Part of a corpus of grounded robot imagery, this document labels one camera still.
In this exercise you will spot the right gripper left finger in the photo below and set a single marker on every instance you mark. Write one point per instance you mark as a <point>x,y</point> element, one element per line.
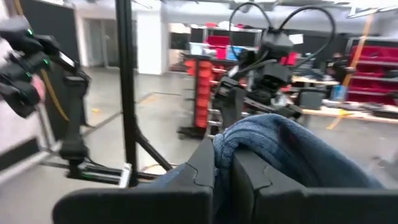
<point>140,205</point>

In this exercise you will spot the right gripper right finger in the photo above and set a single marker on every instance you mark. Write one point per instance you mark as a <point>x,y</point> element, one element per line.
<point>311,208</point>

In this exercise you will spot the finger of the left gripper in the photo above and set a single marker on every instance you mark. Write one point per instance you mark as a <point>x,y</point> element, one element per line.
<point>230,99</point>
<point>290,111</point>

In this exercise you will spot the blue denim cap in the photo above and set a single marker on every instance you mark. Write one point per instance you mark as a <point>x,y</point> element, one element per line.
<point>295,146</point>

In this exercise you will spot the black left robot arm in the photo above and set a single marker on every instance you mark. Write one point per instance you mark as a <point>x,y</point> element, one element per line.
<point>275,43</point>

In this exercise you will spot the red storage bin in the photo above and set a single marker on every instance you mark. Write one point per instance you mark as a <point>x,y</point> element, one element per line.
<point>289,59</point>

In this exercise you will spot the black box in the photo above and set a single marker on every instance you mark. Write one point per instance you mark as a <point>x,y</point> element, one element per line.
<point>311,99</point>

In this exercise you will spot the white paper sheet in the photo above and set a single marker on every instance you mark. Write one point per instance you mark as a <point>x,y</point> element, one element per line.
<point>296,39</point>

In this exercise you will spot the long wooden workbench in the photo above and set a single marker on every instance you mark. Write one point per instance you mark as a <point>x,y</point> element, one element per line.
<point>357,114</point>

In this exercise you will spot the person's hand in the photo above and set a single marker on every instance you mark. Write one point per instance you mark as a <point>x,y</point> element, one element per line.
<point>38,88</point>

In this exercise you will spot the black partition panel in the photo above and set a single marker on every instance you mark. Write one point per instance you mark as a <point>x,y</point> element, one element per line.
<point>56,28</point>

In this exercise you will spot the black aluminium rig frame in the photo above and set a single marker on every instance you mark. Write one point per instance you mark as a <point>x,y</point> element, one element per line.
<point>126,93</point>

